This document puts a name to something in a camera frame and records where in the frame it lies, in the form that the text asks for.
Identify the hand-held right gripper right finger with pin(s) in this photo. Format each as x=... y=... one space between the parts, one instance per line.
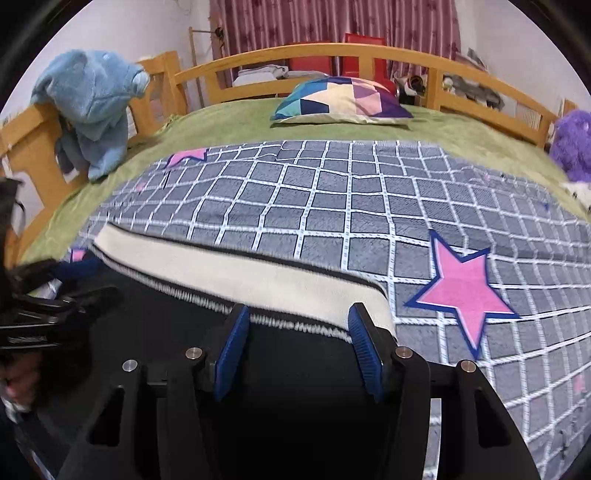
x=367 y=355

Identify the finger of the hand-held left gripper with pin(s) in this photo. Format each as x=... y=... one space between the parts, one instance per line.
x=78 y=270
x=92 y=300

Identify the blue plush elephant toy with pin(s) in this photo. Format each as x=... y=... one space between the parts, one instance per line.
x=92 y=101

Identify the red chair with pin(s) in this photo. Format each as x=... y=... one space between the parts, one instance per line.
x=309 y=64
x=383 y=69

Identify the white radiator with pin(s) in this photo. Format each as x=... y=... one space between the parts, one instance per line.
x=528 y=120

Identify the white folded cloth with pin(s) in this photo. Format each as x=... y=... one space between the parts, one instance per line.
x=258 y=76

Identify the green fleece bed blanket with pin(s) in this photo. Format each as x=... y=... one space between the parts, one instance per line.
x=231 y=124

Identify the grey checked blanket pink stars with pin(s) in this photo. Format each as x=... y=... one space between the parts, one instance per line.
x=369 y=207

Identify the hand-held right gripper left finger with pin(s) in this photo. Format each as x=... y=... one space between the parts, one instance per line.
x=231 y=355

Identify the pile of assorted household items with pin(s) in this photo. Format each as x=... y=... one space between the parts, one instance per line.
x=471 y=92

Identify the black pants with white stripe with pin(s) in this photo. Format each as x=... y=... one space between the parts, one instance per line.
x=295 y=392

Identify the colourful geometric pattern pillow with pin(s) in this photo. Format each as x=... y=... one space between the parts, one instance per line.
x=341 y=99

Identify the white patterned cloth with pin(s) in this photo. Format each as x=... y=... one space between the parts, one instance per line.
x=579 y=191

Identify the dark red patterned curtain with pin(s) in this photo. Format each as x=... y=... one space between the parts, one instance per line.
x=323 y=23

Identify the purple fluffy plush toy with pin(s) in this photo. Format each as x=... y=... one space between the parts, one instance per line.
x=572 y=143

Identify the person's left hand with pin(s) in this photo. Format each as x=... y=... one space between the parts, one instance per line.
x=21 y=383

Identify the wooden pole stand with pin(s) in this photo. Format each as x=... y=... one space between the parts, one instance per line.
x=194 y=60

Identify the wooden bed frame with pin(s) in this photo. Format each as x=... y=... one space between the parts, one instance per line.
x=323 y=50

